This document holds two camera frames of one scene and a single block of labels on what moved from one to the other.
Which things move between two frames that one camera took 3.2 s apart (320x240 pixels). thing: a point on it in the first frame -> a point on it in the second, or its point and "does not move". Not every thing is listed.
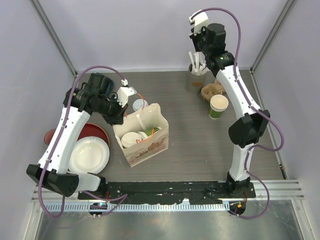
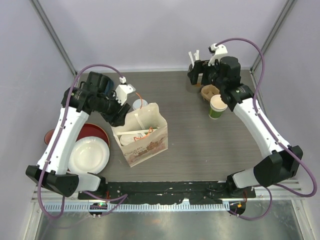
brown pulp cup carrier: [209, 91] does not move
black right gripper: [194, 37] -> [202, 67]
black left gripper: [118, 118] does not move
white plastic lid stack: [139, 104] does not move
